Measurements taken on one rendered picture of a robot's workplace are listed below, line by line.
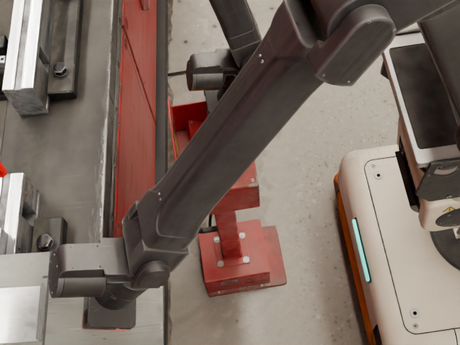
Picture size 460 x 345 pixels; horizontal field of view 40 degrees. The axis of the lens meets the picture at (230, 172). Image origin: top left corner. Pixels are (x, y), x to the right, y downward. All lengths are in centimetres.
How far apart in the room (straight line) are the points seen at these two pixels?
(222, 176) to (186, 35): 188
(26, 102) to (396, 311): 105
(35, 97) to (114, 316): 54
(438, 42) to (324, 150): 164
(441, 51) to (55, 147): 86
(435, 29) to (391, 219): 129
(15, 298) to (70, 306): 9
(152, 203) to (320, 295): 137
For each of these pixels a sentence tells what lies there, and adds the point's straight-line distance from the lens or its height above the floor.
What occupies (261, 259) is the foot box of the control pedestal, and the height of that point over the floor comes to 12.
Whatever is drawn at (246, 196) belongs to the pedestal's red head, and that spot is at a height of 73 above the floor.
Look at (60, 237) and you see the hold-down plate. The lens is 117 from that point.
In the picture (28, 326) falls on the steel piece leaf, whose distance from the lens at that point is 103.
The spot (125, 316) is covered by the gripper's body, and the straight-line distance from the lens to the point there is 89.
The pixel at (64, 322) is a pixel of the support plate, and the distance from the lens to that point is 102.
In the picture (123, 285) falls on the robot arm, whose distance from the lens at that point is 79.
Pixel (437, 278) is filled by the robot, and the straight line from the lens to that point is 179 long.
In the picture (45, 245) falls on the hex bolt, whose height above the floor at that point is 92.
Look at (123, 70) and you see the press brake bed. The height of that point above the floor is 75.
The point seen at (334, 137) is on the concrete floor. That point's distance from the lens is 223.
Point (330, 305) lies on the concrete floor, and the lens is 201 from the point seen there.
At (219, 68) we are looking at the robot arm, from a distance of 116.
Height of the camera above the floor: 195
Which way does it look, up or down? 64 degrees down
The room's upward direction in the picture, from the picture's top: 8 degrees counter-clockwise
